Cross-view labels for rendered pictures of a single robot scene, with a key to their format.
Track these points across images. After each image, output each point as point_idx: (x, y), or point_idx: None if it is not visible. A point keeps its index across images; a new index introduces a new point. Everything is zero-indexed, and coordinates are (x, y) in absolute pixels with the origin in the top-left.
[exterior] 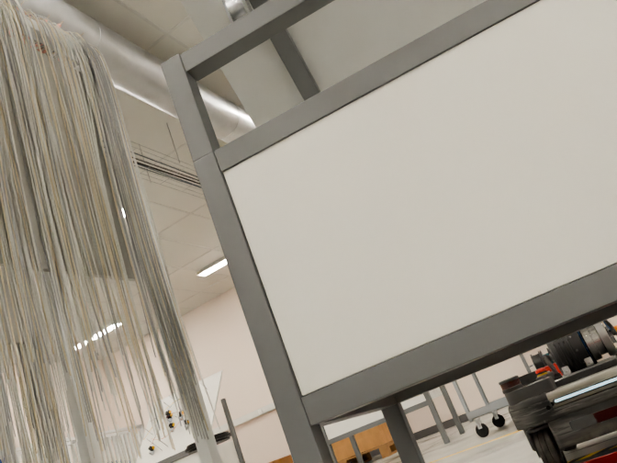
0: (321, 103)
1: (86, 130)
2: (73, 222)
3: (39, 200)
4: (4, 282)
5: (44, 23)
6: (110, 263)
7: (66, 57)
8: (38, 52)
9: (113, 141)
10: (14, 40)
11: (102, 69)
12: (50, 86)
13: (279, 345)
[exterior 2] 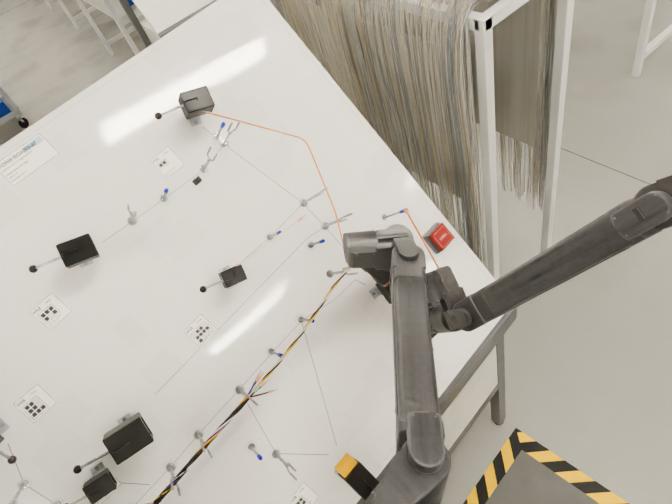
0: None
1: (432, 121)
2: (434, 162)
3: (406, 154)
4: (523, 108)
5: (416, 18)
6: (452, 187)
7: (420, 62)
8: (421, 42)
9: (454, 128)
10: (390, 56)
11: (452, 64)
12: (417, 83)
13: None
